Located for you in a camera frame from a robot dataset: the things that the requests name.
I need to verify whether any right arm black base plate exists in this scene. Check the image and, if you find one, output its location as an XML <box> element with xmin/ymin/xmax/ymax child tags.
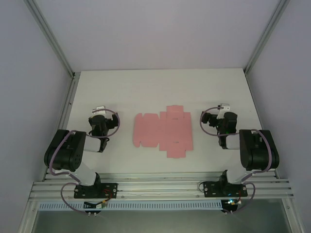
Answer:
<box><xmin>203</xmin><ymin>181</ymin><xmax>248</xmax><ymax>198</ymax></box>

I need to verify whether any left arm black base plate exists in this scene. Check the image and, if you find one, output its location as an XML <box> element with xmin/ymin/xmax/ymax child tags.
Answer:
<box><xmin>73</xmin><ymin>182</ymin><xmax>119</xmax><ymax>200</ymax></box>

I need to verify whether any aluminium table side rail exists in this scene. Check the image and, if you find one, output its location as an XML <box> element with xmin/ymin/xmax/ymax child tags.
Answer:
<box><xmin>41</xmin><ymin>72</ymin><xmax>80</xmax><ymax>182</ymax></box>

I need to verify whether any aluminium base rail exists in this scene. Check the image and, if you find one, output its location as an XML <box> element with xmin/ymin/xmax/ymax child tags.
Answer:
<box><xmin>28</xmin><ymin>171</ymin><xmax>295</xmax><ymax>201</ymax></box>

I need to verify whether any pink paper box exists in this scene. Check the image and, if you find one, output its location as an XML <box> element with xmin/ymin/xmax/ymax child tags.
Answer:
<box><xmin>133</xmin><ymin>105</ymin><xmax>194</xmax><ymax>159</ymax></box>

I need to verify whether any white slotted cable duct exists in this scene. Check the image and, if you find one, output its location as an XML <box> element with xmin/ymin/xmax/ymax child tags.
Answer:
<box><xmin>38</xmin><ymin>200</ymin><xmax>224</xmax><ymax>211</ymax></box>

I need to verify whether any aluminium frame post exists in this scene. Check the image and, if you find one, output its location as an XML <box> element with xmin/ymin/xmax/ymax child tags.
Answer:
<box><xmin>24</xmin><ymin>0</ymin><xmax>76</xmax><ymax>79</ymax></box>
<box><xmin>243</xmin><ymin>0</ymin><xmax>292</xmax><ymax>75</ymax></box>

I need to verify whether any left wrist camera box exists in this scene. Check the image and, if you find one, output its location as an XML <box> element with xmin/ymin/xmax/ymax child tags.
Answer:
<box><xmin>91</xmin><ymin>105</ymin><xmax>107</xmax><ymax>115</ymax></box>

